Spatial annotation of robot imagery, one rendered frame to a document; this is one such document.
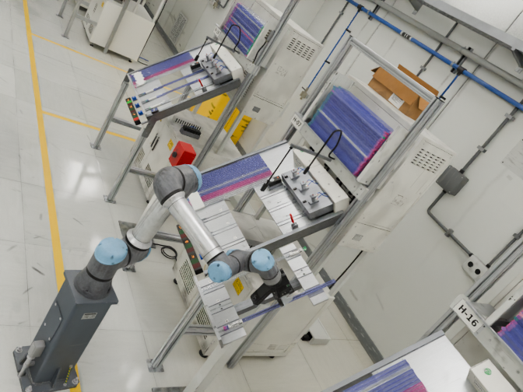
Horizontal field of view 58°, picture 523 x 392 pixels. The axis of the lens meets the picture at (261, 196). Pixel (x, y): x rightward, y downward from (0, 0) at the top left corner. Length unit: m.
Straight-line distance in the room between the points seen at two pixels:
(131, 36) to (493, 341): 5.71
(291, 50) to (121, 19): 3.39
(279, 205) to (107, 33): 4.55
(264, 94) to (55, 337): 2.24
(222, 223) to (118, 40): 4.51
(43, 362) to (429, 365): 1.59
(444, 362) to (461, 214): 1.90
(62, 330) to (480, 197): 2.82
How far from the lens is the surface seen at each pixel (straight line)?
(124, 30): 6.63
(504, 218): 3.60
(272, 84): 3.59
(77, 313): 2.10
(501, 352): 1.93
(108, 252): 1.95
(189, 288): 3.04
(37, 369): 2.39
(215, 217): 2.51
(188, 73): 3.73
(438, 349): 2.02
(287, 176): 2.56
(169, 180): 1.74
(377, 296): 4.03
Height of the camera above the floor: 1.95
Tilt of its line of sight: 22 degrees down
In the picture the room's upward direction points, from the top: 34 degrees clockwise
